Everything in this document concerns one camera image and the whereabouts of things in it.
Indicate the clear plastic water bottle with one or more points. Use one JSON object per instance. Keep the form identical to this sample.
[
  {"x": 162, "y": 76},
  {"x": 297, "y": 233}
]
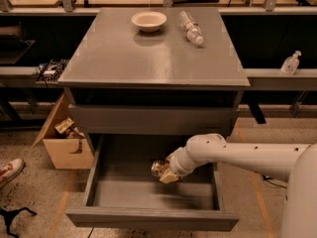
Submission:
[{"x": 191, "y": 29}]

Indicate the crumpled items in box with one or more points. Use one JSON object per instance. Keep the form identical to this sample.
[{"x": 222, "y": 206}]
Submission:
[{"x": 68, "y": 130}]

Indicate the hand sanitizer bottle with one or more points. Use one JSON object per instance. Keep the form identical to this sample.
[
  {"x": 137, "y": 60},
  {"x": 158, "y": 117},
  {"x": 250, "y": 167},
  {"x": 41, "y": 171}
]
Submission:
[{"x": 291, "y": 64}]

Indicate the black patterned device on shelf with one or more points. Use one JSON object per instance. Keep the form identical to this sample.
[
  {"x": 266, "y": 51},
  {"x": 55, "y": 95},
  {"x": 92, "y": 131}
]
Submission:
[{"x": 52, "y": 70}]

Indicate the open grey middle drawer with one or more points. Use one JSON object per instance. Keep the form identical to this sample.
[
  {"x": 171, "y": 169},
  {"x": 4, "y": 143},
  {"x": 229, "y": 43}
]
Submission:
[{"x": 121, "y": 191}]

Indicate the grey drawer cabinet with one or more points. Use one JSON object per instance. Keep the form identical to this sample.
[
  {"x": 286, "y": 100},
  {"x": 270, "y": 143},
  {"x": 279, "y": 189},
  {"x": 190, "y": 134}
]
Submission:
[{"x": 116, "y": 64}]

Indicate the white and red sneaker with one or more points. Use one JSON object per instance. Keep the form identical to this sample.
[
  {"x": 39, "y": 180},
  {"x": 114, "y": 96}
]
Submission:
[{"x": 10, "y": 171}]

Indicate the white paper bowl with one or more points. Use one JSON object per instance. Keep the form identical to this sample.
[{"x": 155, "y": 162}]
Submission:
[{"x": 149, "y": 22}]

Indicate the black chair base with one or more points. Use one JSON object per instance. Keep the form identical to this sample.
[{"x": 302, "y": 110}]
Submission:
[{"x": 9, "y": 216}]

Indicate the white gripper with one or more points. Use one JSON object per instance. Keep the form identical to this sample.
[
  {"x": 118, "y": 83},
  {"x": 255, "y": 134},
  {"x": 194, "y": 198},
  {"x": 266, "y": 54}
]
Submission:
[{"x": 176, "y": 164}]

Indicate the closed grey top drawer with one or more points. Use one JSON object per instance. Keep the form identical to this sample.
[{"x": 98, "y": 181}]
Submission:
[{"x": 147, "y": 120}]

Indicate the cardboard box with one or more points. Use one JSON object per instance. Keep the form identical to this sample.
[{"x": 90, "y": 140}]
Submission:
[{"x": 65, "y": 151}]

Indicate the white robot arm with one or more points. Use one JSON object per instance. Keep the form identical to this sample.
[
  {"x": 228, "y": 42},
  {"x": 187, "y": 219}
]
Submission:
[{"x": 295, "y": 164}]

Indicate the long grey workbench shelf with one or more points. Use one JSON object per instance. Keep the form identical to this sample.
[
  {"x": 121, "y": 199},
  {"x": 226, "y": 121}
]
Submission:
[{"x": 259, "y": 78}]

